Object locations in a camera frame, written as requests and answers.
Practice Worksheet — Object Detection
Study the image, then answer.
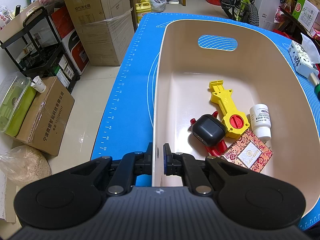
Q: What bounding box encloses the green cylindrical container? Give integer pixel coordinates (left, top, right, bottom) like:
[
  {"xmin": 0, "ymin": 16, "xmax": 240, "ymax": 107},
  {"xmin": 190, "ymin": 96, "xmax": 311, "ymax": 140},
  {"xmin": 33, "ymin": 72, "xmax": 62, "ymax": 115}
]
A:
[{"xmin": 314, "ymin": 83, "xmax": 320, "ymax": 101}]

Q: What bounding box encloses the green black children's bicycle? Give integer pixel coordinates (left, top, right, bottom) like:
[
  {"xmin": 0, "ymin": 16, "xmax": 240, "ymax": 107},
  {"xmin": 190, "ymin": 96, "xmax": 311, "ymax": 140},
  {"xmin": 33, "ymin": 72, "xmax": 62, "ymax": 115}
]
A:
[{"xmin": 220, "ymin": 0, "xmax": 259, "ymax": 27}]

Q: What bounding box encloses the red patterned gift box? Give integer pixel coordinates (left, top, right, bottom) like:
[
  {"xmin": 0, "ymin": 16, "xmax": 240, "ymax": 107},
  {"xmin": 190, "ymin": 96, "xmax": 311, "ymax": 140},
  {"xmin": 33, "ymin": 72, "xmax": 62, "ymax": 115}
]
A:
[{"xmin": 221, "ymin": 130, "xmax": 273, "ymax": 173}]

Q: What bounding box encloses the white patterned tissue box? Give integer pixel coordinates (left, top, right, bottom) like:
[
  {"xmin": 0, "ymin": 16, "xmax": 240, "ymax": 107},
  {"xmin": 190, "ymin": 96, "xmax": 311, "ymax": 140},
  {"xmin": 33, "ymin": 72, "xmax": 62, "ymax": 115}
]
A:
[{"xmin": 288, "ymin": 33, "xmax": 319, "ymax": 78}]

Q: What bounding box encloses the green white carton box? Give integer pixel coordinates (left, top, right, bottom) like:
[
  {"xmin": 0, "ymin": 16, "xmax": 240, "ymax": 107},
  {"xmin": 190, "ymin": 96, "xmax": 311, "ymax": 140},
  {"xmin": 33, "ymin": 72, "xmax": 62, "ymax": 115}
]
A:
[{"xmin": 292, "ymin": 0, "xmax": 319, "ymax": 31}]

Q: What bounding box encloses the black metal shelf cart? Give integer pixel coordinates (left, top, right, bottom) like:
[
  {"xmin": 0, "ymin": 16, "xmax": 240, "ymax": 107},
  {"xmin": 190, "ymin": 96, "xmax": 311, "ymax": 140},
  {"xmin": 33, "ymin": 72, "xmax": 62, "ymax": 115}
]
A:
[{"xmin": 1, "ymin": 7, "xmax": 80, "ymax": 92}]

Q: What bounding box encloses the large stacked cardboard box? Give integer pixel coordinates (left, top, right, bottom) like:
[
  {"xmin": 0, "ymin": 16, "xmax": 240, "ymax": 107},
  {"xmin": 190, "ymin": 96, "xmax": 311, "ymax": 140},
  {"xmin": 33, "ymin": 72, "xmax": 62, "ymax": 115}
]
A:
[{"xmin": 64, "ymin": 0, "xmax": 135, "ymax": 66}]

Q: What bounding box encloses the beige plastic storage basket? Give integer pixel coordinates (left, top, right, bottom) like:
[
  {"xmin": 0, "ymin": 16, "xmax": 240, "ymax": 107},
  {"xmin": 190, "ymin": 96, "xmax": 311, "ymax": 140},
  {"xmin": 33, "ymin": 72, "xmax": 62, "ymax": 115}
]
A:
[{"xmin": 148, "ymin": 20, "xmax": 319, "ymax": 219}]

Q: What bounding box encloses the beige sack bag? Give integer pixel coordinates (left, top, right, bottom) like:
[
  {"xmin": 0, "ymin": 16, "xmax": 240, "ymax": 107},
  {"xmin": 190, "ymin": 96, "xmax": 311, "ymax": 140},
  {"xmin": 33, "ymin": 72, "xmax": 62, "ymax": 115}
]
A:
[{"xmin": 1, "ymin": 145, "xmax": 52, "ymax": 187}]

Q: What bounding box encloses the white pill bottle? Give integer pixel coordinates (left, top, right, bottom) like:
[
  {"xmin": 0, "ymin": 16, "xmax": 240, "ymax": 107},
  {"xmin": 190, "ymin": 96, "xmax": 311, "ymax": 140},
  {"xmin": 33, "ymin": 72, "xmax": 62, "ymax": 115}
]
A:
[{"xmin": 249, "ymin": 103, "xmax": 271, "ymax": 142}]

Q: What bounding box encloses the yellow oil jug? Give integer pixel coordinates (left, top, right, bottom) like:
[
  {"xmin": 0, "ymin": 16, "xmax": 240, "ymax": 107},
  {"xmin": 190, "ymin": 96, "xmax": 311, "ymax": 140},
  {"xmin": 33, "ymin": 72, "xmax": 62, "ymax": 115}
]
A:
[{"xmin": 135, "ymin": 0, "xmax": 152, "ymax": 24}]

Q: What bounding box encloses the black earbuds case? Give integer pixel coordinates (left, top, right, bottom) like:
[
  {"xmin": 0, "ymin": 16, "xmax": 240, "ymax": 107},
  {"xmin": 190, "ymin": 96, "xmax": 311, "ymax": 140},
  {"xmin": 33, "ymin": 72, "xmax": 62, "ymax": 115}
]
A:
[{"xmin": 190, "ymin": 114, "xmax": 227, "ymax": 147}]

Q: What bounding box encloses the green plastic food container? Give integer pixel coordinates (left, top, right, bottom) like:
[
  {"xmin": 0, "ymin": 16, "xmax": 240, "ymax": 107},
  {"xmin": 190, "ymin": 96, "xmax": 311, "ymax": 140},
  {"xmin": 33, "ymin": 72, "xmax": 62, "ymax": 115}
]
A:
[{"xmin": 1, "ymin": 72, "xmax": 36, "ymax": 137}]

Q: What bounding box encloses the yellow toy launcher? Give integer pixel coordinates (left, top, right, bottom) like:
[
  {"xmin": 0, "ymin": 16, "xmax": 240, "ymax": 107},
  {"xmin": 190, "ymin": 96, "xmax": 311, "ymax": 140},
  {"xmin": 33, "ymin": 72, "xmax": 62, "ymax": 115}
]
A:
[{"xmin": 209, "ymin": 80, "xmax": 250, "ymax": 139}]

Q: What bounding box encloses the red white appliance box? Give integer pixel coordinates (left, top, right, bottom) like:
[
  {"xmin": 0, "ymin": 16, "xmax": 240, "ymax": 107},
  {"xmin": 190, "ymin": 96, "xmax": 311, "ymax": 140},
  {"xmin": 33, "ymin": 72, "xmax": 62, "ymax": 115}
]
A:
[{"xmin": 51, "ymin": 5, "xmax": 89, "ymax": 75}]

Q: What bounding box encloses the white plastic bag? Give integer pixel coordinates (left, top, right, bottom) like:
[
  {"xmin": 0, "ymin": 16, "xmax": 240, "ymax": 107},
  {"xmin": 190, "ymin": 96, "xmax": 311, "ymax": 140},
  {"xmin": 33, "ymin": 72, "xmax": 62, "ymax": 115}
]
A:
[{"xmin": 150, "ymin": 0, "xmax": 167, "ymax": 12}]

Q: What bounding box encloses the red leg-shaped bottle opener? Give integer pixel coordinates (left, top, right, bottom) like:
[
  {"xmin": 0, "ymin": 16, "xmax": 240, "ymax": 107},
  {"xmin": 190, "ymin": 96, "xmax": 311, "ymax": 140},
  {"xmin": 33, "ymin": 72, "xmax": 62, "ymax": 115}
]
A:
[{"xmin": 204, "ymin": 111, "xmax": 227, "ymax": 157}]

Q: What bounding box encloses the brown cardboard box with text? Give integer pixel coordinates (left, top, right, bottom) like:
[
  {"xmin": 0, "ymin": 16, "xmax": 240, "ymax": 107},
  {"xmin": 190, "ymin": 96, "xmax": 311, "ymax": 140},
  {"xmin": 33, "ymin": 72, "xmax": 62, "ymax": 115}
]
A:
[{"xmin": 15, "ymin": 76, "xmax": 74, "ymax": 156}]

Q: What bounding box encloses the white paper cup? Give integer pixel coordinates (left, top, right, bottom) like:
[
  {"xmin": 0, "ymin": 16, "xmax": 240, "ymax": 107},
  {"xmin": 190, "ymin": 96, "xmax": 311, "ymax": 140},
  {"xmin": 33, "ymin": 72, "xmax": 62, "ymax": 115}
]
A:
[{"xmin": 30, "ymin": 76, "xmax": 47, "ymax": 94}]

